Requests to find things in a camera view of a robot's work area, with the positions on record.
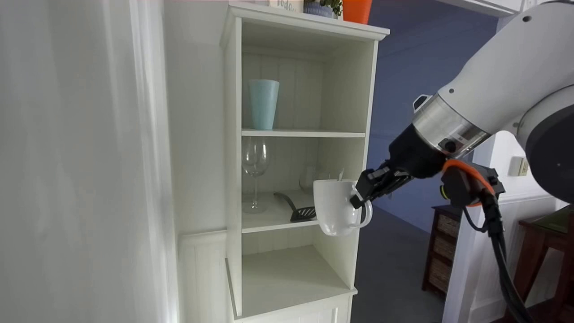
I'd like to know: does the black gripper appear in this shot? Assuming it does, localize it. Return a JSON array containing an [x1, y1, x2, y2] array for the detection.
[[350, 125, 447, 208]]

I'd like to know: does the white ceramic mug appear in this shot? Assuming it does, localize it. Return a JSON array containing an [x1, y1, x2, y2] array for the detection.
[[314, 179, 373, 237]]

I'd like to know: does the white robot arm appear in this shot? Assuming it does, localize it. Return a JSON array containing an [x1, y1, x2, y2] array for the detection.
[[350, 0, 574, 208]]

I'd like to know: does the white shelf cabinet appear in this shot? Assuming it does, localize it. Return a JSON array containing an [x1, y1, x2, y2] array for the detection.
[[176, 2, 391, 323]]

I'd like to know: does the short clear glass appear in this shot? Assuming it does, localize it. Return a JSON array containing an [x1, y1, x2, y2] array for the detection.
[[300, 165, 316, 192]]

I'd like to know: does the dark drawer cabinet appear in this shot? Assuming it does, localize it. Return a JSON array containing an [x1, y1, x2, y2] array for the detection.
[[422, 204, 461, 298]]

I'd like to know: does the clear wine glass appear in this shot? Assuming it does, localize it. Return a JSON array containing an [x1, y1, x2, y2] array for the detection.
[[243, 140, 268, 212]]

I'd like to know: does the light blue cup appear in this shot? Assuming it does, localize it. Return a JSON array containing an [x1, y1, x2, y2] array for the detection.
[[250, 79, 280, 131]]

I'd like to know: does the orange pot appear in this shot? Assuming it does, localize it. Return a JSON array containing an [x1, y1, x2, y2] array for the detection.
[[343, 0, 373, 23]]

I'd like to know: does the wall light switch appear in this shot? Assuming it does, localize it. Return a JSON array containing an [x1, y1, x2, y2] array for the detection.
[[508, 156, 530, 176]]

